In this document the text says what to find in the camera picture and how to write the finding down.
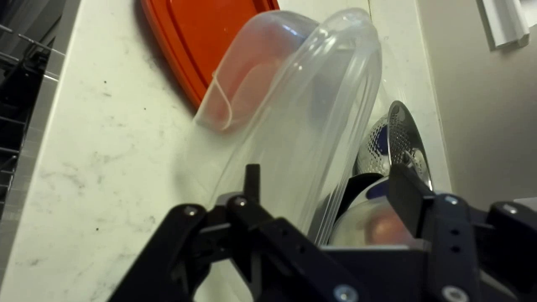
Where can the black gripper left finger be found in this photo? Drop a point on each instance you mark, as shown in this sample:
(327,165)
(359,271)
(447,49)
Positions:
(186,252)

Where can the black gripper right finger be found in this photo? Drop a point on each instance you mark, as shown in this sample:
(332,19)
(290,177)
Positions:
(454,246)

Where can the clear plastic lunch box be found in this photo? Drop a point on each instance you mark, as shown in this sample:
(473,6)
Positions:
(303,111)

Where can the orange plastic lid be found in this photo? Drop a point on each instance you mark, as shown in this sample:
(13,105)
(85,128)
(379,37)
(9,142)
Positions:
(196,39)

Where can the white wall cabinet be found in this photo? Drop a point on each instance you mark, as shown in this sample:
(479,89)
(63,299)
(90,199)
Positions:
(505,22)

